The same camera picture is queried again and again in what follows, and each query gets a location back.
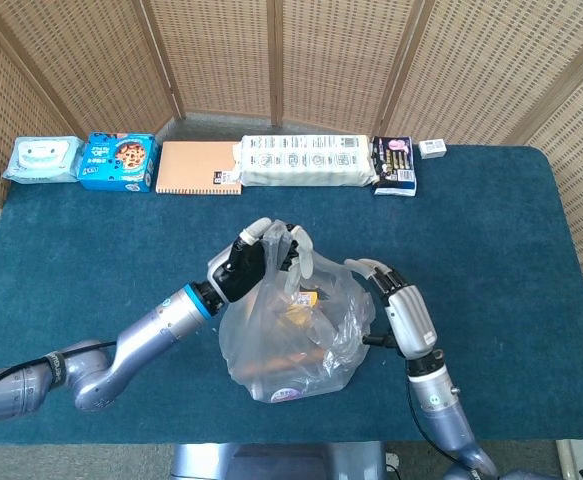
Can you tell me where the blue carpet table cover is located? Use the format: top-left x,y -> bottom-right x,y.
0,144 -> 583,446

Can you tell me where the long white tissue pack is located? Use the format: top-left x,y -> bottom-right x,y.
234,133 -> 378,188

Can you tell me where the dark small snack package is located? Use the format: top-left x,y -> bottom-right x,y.
372,134 -> 417,197

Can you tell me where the yellow snack box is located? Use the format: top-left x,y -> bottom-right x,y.
280,289 -> 323,327

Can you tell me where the dark pack with purple label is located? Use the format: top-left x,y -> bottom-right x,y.
269,388 -> 308,403

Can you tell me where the brown spiral notebook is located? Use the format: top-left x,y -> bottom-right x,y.
154,141 -> 244,196

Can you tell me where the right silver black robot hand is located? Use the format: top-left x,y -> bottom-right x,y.
343,257 -> 440,361

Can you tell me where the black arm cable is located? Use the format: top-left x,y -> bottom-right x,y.
408,383 -> 477,472
0,341 -> 120,411

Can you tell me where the orange sausage stick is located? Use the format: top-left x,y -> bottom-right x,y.
263,348 -> 325,369

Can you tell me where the small white box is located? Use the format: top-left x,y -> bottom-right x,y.
418,139 -> 447,160

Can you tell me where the clear plastic shopping bag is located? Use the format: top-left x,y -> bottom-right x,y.
218,219 -> 377,404

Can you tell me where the wicker folding screen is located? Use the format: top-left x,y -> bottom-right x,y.
0,0 -> 583,351

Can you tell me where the blue cookie box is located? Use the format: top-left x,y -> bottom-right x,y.
78,131 -> 160,194

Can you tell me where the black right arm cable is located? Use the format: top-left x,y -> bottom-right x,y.
408,383 -> 477,472

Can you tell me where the light blue wet wipes pack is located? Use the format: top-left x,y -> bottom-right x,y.
1,136 -> 85,183

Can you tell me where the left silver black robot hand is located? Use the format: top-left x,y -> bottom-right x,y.
205,217 -> 317,304

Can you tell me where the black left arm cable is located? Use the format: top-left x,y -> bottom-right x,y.
0,341 -> 120,411

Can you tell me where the silver robot torso base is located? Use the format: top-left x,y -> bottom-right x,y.
170,442 -> 387,480

